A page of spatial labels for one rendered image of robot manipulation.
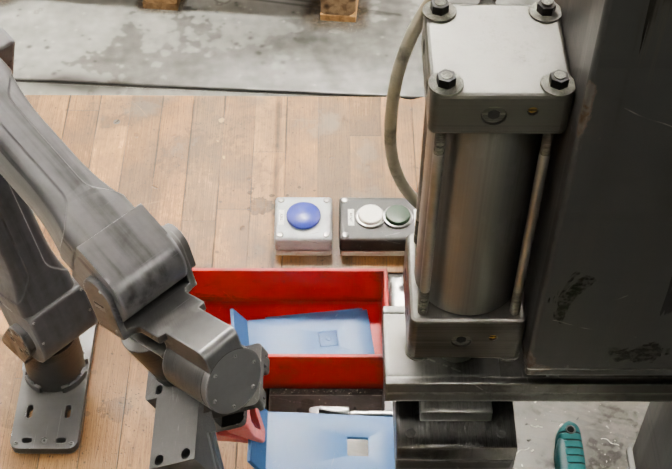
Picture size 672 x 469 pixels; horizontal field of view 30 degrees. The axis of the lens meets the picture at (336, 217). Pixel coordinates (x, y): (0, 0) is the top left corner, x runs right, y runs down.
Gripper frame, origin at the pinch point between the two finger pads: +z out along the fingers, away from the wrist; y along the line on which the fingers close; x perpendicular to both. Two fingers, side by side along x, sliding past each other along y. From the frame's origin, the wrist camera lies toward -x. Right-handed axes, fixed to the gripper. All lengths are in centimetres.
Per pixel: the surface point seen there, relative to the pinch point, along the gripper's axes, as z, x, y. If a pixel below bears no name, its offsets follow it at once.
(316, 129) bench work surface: 13, 52, 0
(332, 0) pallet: 90, 180, -34
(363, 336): 14.2, 18.7, 5.1
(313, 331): 11.8, 19.3, 0.1
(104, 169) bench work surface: 2, 45, -24
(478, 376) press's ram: -7.2, -4.6, 24.4
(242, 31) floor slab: 87, 176, -57
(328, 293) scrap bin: 11.6, 23.8, 2.0
